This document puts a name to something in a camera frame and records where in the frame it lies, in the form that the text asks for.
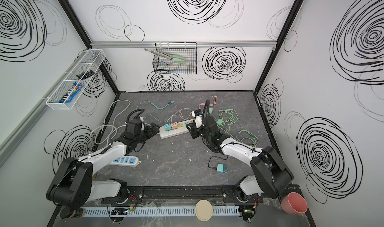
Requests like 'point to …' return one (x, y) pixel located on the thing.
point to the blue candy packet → (75, 90)
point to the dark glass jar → (66, 212)
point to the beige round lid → (203, 210)
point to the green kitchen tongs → (173, 57)
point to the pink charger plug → (174, 125)
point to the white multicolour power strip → (182, 128)
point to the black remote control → (87, 74)
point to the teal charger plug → (168, 127)
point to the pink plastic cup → (293, 203)
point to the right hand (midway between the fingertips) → (189, 124)
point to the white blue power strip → (128, 161)
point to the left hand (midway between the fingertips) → (155, 129)
